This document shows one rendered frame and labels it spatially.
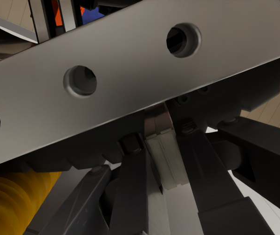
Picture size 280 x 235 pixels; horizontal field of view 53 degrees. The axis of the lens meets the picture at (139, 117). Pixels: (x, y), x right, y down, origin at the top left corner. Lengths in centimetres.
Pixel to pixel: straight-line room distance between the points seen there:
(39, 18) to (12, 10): 476
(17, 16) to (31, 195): 474
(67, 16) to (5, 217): 15
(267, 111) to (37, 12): 518
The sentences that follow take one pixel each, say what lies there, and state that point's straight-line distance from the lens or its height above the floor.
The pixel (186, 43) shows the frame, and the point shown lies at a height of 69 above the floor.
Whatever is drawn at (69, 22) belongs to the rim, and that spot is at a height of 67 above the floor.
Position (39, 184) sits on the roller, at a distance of 28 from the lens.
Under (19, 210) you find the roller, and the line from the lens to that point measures 25.
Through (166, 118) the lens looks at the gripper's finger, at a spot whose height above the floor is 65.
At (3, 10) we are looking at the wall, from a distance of 504.
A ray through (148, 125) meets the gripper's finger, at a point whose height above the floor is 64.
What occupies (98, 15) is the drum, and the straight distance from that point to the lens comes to 394.
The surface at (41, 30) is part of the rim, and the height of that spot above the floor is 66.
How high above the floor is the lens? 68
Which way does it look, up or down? 14 degrees down
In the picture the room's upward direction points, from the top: 24 degrees clockwise
